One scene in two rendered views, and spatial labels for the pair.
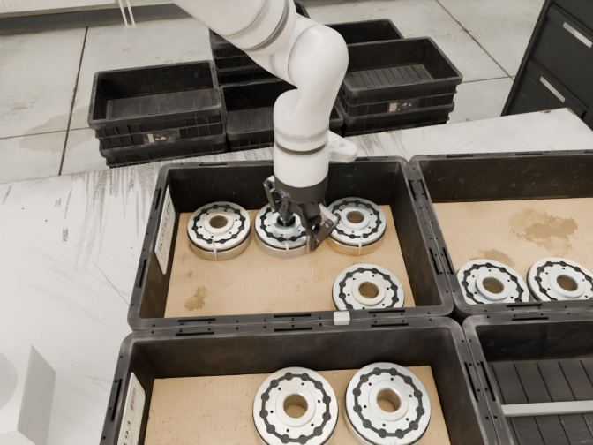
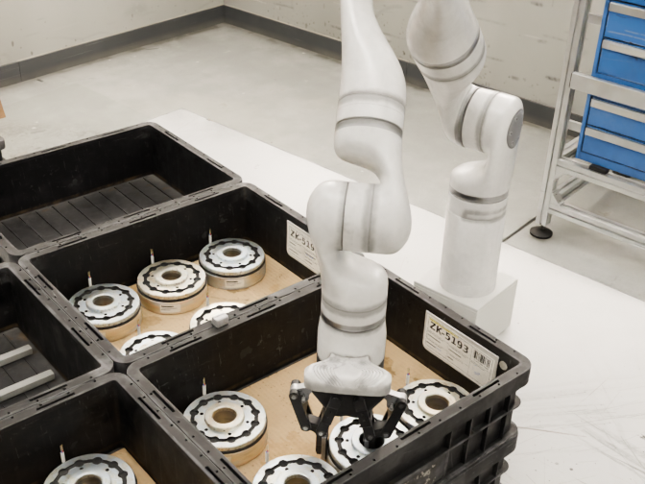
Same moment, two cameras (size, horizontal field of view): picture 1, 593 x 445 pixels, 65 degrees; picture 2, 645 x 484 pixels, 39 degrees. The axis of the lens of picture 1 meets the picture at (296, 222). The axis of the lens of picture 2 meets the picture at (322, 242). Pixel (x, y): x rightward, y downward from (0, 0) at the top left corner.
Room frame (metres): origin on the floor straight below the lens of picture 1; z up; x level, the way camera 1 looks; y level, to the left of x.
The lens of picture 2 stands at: (1.09, -0.52, 1.61)
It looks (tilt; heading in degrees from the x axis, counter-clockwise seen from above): 31 degrees down; 142
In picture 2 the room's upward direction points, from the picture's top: 2 degrees clockwise
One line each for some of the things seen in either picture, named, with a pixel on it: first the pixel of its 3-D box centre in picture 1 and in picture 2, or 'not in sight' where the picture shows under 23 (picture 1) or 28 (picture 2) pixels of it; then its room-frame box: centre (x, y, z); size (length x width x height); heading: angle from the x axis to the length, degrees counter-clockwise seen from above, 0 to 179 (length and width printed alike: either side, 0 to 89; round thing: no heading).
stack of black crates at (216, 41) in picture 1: (262, 72); not in sight; (1.80, 0.14, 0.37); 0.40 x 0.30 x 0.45; 102
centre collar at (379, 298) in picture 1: (368, 290); (224, 416); (0.38, -0.10, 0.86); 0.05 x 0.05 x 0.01
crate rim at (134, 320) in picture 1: (288, 233); (331, 373); (0.44, 0.01, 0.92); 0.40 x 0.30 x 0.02; 93
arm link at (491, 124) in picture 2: not in sight; (485, 146); (0.26, 0.43, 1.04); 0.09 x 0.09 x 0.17; 20
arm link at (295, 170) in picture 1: (310, 144); (350, 339); (0.50, -0.02, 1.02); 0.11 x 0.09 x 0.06; 138
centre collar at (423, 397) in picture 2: (218, 222); (437, 403); (0.51, 0.13, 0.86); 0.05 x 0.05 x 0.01
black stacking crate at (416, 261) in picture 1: (288, 255); (330, 405); (0.44, 0.01, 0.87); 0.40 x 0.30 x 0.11; 93
